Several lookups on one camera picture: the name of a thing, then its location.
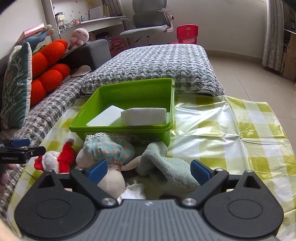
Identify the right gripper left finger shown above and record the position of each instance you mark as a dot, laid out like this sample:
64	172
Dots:
87	180

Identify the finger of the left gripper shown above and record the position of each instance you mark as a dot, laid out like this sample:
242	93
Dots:
20	143

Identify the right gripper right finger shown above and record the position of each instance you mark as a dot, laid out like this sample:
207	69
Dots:
211	182

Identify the santa claus plush toy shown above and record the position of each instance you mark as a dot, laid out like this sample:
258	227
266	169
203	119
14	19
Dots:
60	162

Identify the green grey towel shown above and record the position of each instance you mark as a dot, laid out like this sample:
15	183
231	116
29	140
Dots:
172	175

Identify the rag doll with floral bonnet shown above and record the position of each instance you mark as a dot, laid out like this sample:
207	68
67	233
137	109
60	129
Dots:
119	153

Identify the white cloth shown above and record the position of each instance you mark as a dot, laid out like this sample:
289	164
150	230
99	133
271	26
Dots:
135	191

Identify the person's left hand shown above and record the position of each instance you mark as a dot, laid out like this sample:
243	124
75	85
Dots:
4	179

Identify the grey patterned sofa cover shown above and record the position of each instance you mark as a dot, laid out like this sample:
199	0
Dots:
47	125

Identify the dark green embroidered cushion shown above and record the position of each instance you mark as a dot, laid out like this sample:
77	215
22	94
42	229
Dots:
17	87

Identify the yellow checkered plastic tablecloth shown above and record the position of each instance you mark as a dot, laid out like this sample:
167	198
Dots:
233	134

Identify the flat white foam sheet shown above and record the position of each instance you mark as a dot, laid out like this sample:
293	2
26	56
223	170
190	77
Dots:
109	117

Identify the orange carrot plush pillow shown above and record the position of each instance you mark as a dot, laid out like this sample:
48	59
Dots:
47	72

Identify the white foam block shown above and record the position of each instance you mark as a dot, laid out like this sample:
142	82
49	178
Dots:
144	116

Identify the green plastic storage bin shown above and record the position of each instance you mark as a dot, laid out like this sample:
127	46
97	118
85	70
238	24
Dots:
150	93

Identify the white paper scrap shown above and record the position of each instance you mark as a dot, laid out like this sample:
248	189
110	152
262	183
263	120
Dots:
84	69

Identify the pink box on sofa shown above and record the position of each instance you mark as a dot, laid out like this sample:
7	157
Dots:
30	32

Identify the blue rabbit plush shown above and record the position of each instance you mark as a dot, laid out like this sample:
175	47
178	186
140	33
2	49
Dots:
35	40

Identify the grey quilted mattress cover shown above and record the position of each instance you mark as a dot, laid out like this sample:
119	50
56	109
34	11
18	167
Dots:
187	64

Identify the grey sofa armrest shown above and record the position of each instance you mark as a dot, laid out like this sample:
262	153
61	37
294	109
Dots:
93	54

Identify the pink octopus plush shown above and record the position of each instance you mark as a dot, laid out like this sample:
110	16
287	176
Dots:
79	37

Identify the wooden shelf unit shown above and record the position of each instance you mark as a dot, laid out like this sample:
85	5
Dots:
288	56

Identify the grey curtain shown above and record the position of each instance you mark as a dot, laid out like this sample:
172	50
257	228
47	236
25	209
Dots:
274	34

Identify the red plastic stool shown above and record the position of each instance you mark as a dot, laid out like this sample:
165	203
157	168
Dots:
187	34

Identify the white desk with shelves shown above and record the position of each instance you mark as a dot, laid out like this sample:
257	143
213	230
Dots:
66	16

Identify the grey office chair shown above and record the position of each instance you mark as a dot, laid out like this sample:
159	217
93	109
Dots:
150	17

